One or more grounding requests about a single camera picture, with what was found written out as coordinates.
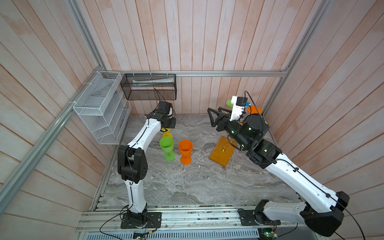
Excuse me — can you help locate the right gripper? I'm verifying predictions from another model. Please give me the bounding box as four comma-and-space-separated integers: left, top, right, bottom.
209, 107, 250, 152

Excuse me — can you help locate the yellow wine glass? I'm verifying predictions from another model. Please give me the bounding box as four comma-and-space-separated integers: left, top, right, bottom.
161, 128, 173, 138

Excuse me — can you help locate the green wine glass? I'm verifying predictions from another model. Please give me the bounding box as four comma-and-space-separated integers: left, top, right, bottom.
226, 100, 233, 108
160, 137, 175, 162

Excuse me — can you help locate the orange wine glass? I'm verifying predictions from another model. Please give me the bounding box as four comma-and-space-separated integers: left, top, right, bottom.
179, 140, 193, 165
247, 105, 262, 115

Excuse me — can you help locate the orange wooden rack base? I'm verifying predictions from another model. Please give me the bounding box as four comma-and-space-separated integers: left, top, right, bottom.
209, 136, 237, 167

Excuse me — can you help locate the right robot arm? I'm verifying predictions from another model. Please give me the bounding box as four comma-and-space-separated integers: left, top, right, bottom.
207, 108, 350, 237

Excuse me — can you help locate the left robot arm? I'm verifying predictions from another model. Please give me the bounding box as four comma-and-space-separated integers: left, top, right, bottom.
118, 101, 176, 227

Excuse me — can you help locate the white mesh shelf organizer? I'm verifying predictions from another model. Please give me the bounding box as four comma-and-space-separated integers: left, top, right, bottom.
73, 71, 132, 145

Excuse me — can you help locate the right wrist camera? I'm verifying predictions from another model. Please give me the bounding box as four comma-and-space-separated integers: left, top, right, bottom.
230, 96, 250, 122

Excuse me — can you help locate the left camera cable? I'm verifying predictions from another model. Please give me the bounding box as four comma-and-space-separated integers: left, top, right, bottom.
153, 87, 169, 104

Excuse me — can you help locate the camera cable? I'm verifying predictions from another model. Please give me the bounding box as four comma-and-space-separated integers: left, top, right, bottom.
153, 87, 169, 104
243, 90, 265, 121

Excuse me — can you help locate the right camera cable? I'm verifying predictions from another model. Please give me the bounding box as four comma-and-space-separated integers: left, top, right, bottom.
243, 90, 265, 121

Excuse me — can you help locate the black mesh wall basket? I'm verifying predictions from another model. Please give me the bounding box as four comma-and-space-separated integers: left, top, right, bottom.
120, 73, 177, 101

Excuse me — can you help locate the aluminium mounting rail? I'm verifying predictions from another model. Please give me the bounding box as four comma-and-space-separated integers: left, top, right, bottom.
76, 205, 297, 232

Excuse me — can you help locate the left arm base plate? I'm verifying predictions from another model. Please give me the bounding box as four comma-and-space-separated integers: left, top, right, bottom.
121, 211, 162, 229

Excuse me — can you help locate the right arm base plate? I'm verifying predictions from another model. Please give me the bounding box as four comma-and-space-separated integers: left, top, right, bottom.
237, 209, 281, 226

